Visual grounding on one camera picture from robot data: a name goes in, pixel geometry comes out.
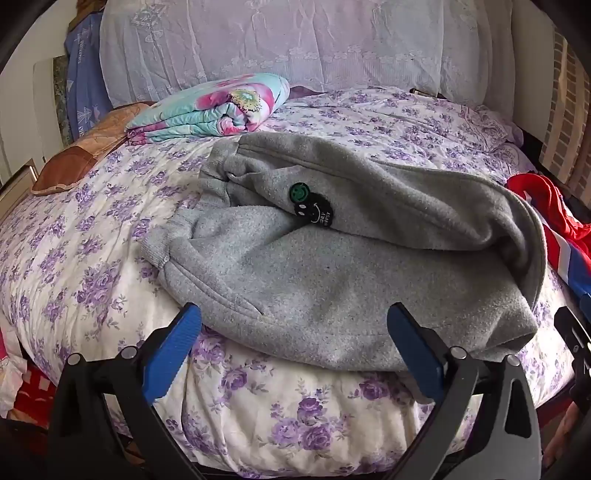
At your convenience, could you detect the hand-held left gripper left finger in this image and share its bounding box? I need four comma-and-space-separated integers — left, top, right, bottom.
46, 302, 204, 480

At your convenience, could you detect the brown satin pillow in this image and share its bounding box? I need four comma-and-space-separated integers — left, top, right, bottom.
31, 102, 153, 195

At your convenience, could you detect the folded turquoise pink floral quilt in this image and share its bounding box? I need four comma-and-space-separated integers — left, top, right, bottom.
126, 73, 291, 145

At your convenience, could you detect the white lace curtain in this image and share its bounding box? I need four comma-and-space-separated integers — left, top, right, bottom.
99, 0, 518, 121

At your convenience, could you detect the blue printed cloth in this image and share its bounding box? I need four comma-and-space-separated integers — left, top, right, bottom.
65, 11, 112, 139

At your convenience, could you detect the red garment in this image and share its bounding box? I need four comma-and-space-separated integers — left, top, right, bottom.
505, 173, 591, 296

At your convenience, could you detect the person's right hand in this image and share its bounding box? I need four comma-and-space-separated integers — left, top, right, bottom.
541, 404, 580, 468

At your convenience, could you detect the bed with purple floral sheet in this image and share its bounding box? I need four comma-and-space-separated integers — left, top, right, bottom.
0, 85, 578, 480

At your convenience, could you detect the dark marbled picture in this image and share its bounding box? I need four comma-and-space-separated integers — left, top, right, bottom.
52, 54, 74, 144

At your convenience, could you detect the gold bed headboard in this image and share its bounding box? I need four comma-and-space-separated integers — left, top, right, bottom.
0, 159, 40, 208

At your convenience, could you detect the pink red floral cloth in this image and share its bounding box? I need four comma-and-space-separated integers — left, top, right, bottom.
0, 332, 56, 430

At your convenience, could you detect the grey sweatshirt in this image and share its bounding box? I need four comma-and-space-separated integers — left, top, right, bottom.
141, 131, 548, 372

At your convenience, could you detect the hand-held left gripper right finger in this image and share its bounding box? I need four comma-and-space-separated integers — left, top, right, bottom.
387, 302, 542, 480

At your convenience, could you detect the purple floral pillow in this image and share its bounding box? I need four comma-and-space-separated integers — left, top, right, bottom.
457, 104, 525, 153

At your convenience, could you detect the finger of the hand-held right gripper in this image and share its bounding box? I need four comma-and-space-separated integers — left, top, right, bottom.
553, 305, 591, 367

